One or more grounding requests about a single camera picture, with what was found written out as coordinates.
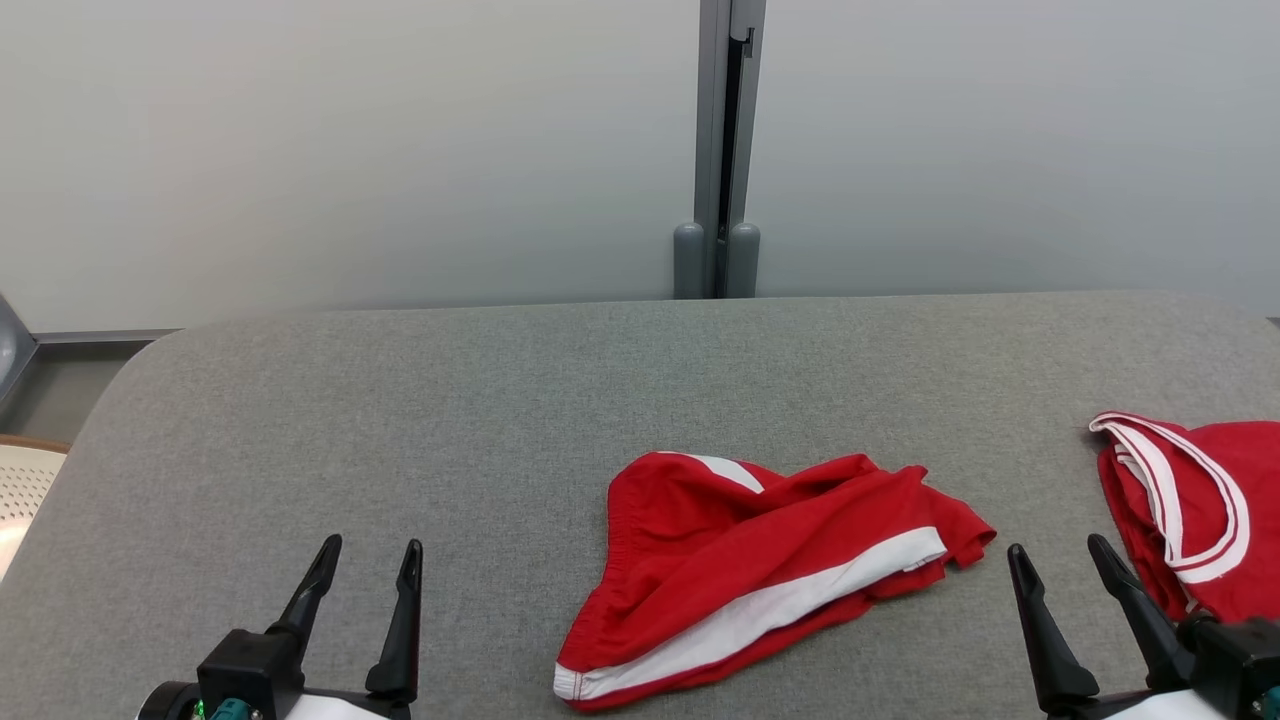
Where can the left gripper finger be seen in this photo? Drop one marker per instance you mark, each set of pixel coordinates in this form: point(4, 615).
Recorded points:
point(310, 590)
point(402, 640)

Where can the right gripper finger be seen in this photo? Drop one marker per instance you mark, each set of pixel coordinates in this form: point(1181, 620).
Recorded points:
point(1050, 650)
point(1145, 615)

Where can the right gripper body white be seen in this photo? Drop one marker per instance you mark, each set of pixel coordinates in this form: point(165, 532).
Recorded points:
point(1160, 708)

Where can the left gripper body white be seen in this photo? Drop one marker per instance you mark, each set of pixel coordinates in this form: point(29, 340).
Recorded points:
point(340, 710)

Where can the red white basketball jersey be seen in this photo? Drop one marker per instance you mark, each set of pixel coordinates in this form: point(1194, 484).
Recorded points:
point(1215, 470)

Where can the red shorts with white stripe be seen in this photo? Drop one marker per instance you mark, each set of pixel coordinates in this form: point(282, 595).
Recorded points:
point(700, 560)

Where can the cream perforated laundry basket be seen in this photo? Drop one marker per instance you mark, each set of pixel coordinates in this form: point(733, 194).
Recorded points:
point(25, 490)

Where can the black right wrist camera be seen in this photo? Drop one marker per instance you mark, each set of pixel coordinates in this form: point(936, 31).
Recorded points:
point(1235, 660)

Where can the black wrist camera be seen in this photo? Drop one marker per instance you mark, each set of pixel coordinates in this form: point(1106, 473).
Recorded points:
point(250, 665)
point(1235, 660)

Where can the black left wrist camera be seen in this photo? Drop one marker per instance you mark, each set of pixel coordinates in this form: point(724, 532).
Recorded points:
point(250, 665)

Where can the grey side partition post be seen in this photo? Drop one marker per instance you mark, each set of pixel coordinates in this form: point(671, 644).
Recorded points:
point(12, 345)

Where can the grey cylindrical post foot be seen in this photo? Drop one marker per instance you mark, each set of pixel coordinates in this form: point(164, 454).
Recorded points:
point(744, 262)
point(689, 262)

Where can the grey metal partition post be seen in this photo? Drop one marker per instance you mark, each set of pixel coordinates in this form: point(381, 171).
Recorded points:
point(715, 110)

